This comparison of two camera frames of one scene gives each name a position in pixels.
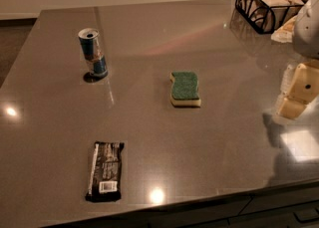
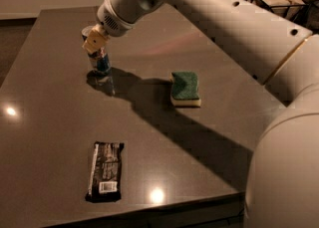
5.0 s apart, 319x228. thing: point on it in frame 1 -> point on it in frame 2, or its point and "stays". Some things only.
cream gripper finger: (303, 89) -> (123, 8)
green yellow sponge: (184, 89) stays
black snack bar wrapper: (105, 172) stays
